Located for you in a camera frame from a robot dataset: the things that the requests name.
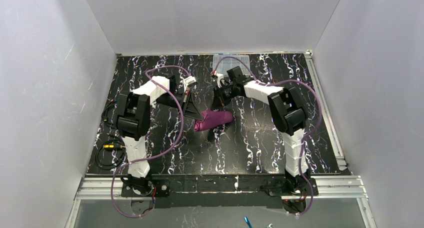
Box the aluminium frame rail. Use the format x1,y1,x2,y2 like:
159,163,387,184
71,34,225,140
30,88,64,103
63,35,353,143
71,51,376,228

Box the clear plastic compartment box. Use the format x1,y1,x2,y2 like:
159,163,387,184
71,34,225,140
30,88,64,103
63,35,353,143
210,54,251,78

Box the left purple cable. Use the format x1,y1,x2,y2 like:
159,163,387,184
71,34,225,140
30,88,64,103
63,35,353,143
110,65,193,219

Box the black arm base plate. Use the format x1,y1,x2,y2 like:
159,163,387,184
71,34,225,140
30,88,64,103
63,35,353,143
119,174,319,210

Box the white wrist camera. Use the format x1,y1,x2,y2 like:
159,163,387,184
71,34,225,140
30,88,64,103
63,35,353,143
182,76,198,91
211,72,224,87

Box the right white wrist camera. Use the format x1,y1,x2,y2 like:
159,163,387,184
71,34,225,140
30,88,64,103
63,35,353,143
211,72,224,87

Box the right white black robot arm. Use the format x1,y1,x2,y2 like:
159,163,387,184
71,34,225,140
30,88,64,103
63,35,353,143
211,66,310,192

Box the blue tool handle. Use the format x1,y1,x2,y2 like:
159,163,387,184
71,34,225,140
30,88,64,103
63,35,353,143
244,216,253,228

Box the purple cable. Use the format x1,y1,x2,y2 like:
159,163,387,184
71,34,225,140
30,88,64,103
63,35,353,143
110,65,193,219
211,56,323,217

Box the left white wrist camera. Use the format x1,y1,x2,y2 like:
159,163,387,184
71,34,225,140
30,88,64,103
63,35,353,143
182,76,198,91

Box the purple cloth napkin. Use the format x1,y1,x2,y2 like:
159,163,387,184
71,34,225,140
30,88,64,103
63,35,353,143
194,110,234,132

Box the black coiled cable yellow plug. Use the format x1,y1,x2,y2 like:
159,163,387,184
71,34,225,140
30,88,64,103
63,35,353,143
94,100,126,171

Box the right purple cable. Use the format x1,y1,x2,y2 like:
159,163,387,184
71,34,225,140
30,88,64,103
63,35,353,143
211,56,323,217

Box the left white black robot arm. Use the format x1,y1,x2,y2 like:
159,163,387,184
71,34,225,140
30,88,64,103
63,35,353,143
113,74,204,193

